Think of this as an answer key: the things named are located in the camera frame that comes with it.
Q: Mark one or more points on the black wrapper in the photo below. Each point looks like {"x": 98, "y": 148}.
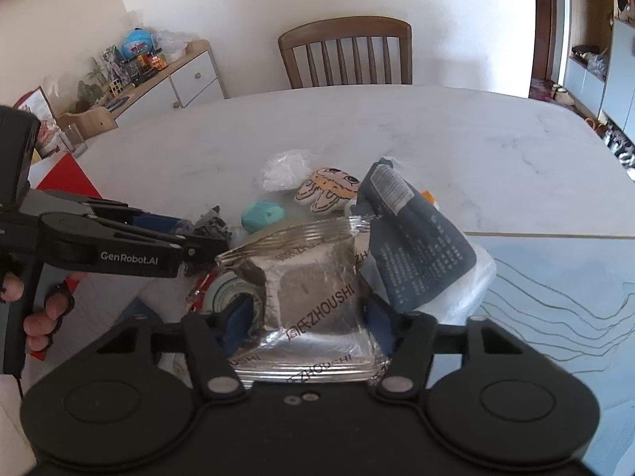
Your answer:
{"x": 213, "y": 225}

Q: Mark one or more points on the blue globe toy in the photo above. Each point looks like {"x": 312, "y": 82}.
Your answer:
{"x": 136, "y": 44}

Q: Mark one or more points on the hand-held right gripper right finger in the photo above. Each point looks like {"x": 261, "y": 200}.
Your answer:
{"x": 381, "y": 325}

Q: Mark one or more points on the teal lump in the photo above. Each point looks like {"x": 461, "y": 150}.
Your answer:
{"x": 263, "y": 215}

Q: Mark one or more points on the pile of small toys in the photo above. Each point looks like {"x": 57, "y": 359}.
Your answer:
{"x": 134, "y": 69}

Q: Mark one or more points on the green plant in clear container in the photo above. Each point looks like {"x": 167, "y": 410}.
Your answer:
{"x": 89, "y": 91}

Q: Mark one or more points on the brown door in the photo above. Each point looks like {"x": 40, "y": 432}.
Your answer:
{"x": 545, "y": 25}

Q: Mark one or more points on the wooden desk organizer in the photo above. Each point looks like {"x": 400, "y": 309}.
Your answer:
{"x": 92, "y": 121}

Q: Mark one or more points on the red cardboard box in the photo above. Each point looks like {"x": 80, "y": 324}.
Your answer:
{"x": 64, "y": 178}

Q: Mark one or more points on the dark blue packet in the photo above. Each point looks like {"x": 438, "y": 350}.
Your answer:
{"x": 421, "y": 258}

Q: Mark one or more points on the wooden chair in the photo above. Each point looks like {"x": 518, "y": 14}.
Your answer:
{"x": 347, "y": 34}

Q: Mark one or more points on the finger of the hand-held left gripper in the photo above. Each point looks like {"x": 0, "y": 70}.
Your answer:
{"x": 163, "y": 221}
{"x": 203, "y": 254}

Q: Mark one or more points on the clear crumpled wrapper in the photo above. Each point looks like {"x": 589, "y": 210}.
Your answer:
{"x": 285, "y": 171}

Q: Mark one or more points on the cream striped plush toy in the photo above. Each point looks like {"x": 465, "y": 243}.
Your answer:
{"x": 327, "y": 186}

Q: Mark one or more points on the light blue table mat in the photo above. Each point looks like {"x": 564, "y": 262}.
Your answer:
{"x": 550, "y": 282}

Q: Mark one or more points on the silver foil packet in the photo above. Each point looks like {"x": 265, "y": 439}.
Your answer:
{"x": 307, "y": 297}

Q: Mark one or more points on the clear drinking glass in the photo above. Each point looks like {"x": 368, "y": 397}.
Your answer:
{"x": 74, "y": 141}

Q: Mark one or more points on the person's left hand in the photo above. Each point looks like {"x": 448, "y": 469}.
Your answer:
{"x": 37, "y": 325}

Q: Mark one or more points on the blue-grey cabinet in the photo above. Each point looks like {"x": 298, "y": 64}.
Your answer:
{"x": 620, "y": 69}

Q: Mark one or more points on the clear plastic bag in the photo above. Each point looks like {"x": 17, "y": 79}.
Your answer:
{"x": 171, "y": 43}

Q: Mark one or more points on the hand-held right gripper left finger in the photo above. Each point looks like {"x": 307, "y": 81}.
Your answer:
{"x": 233, "y": 325}

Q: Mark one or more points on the red snack box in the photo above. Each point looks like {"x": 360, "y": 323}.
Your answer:
{"x": 37, "y": 124}

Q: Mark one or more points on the white sideboard cabinet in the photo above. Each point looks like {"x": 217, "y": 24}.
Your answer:
{"x": 193, "y": 79}

